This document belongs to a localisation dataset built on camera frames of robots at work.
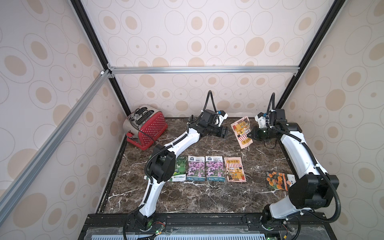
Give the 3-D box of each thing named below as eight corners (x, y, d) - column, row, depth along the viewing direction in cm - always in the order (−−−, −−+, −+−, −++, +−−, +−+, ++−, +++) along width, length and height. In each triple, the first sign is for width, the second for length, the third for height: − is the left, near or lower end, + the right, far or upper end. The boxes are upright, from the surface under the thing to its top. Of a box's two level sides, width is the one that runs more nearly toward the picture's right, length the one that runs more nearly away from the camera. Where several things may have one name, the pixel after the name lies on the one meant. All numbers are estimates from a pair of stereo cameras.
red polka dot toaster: (127, 143, 108) (116, 124, 92) (148, 122, 121) (141, 102, 105) (147, 152, 103) (138, 134, 87) (166, 129, 116) (162, 110, 100)
